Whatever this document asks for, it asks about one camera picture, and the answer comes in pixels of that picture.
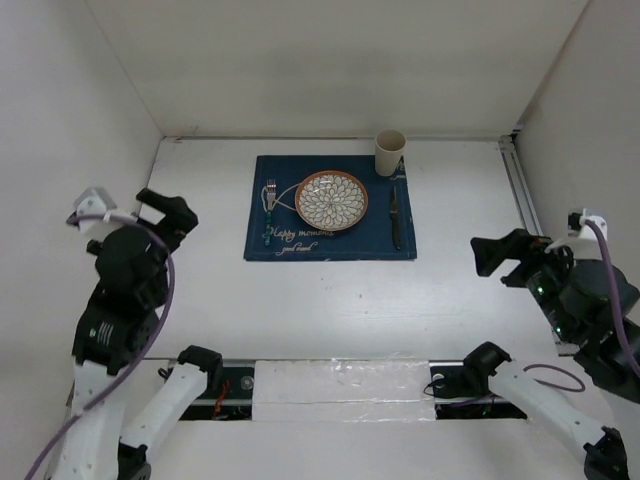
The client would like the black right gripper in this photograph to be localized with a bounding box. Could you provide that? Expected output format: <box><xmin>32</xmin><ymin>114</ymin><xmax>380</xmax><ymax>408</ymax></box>
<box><xmin>471</xmin><ymin>224</ymin><xmax>586</xmax><ymax>339</ymax></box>

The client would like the fork with teal handle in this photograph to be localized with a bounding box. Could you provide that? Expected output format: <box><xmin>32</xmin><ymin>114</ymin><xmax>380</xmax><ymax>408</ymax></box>
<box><xmin>264</xmin><ymin>179</ymin><xmax>277</xmax><ymax>247</ymax></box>

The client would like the black table knife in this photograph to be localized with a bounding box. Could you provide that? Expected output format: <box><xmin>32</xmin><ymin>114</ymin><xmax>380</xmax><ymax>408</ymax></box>
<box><xmin>389</xmin><ymin>187</ymin><xmax>402</xmax><ymax>250</ymax></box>

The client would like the blue cloth placemat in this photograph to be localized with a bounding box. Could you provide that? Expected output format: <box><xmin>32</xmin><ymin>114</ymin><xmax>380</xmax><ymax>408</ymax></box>
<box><xmin>244</xmin><ymin>154</ymin><xmax>417</xmax><ymax>262</ymax></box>

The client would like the beige paper cup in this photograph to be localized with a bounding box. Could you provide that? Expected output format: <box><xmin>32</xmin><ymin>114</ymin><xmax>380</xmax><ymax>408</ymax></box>
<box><xmin>375</xmin><ymin>130</ymin><xmax>407</xmax><ymax>177</ymax></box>

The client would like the floral ceramic plate orange rim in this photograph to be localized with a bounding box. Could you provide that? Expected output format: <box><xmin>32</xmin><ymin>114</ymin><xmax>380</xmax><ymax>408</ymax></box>
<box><xmin>294</xmin><ymin>170</ymin><xmax>368</xmax><ymax>232</ymax></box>

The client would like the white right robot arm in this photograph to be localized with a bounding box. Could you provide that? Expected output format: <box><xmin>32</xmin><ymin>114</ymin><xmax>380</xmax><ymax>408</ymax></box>
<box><xmin>462</xmin><ymin>222</ymin><xmax>639</xmax><ymax>479</ymax></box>

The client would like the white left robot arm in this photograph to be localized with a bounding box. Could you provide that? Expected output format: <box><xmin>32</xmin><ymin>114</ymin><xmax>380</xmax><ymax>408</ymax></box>
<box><xmin>49</xmin><ymin>187</ymin><xmax>223</xmax><ymax>479</ymax></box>

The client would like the white foam front board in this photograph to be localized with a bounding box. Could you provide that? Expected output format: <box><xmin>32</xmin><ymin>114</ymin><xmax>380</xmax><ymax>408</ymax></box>
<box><xmin>49</xmin><ymin>355</ymin><xmax>621</xmax><ymax>480</ymax></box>

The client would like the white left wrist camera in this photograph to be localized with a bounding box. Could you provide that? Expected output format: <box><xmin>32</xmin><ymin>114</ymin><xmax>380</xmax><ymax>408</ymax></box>
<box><xmin>66</xmin><ymin>187</ymin><xmax>134</xmax><ymax>241</ymax></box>

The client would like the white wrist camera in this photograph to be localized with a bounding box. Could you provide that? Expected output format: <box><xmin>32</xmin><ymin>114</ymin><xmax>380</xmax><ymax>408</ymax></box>
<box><xmin>545</xmin><ymin>208</ymin><xmax>608</xmax><ymax>253</ymax></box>
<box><xmin>66</xmin><ymin>187</ymin><xmax>134</xmax><ymax>241</ymax></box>

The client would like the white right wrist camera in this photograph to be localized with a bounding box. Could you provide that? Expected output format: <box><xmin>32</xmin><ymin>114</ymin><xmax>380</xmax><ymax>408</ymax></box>
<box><xmin>545</xmin><ymin>208</ymin><xmax>608</xmax><ymax>253</ymax></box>

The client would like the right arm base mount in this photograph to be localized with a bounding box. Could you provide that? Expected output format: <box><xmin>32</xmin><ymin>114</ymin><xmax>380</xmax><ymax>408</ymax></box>
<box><xmin>423</xmin><ymin>361</ymin><xmax>527</xmax><ymax>420</ymax></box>

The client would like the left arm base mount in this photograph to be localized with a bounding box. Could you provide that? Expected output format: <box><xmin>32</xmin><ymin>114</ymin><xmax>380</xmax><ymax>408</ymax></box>
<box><xmin>181</xmin><ymin>360</ymin><xmax>255</xmax><ymax>421</ymax></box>

